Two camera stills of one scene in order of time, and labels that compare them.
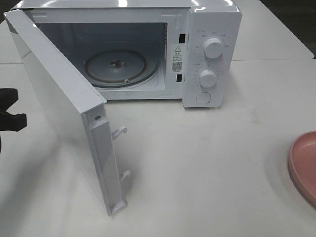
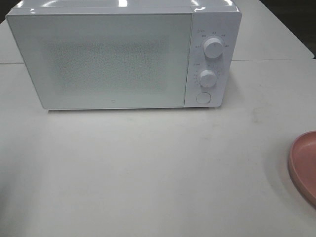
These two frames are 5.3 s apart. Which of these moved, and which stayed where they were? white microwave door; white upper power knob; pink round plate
Moved: white microwave door
Stayed: white upper power knob; pink round plate
